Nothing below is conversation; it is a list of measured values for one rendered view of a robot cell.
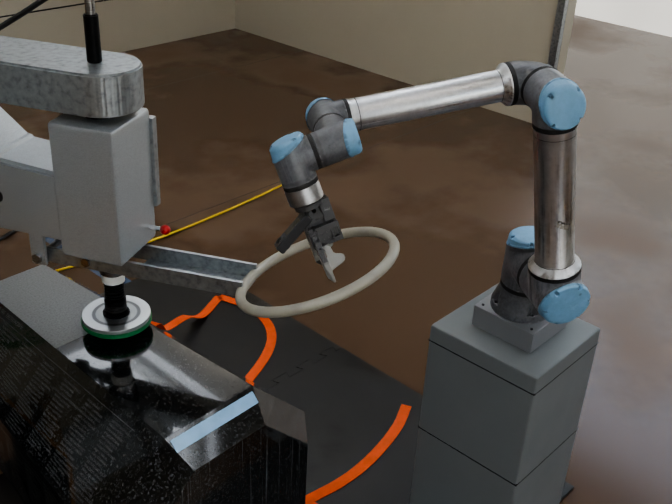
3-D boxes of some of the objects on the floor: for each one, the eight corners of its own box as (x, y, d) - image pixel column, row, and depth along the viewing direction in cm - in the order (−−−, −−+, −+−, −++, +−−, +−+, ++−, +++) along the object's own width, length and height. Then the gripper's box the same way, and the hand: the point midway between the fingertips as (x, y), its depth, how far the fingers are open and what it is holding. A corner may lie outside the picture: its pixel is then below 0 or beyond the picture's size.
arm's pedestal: (466, 451, 356) (495, 270, 315) (576, 517, 327) (623, 328, 286) (388, 515, 323) (408, 323, 282) (501, 595, 294) (543, 394, 253)
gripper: (335, 203, 209) (361, 275, 216) (317, 185, 227) (341, 252, 234) (302, 217, 208) (329, 289, 215) (286, 198, 226) (311, 265, 233)
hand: (325, 274), depth 224 cm, fingers open, 14 cm apart
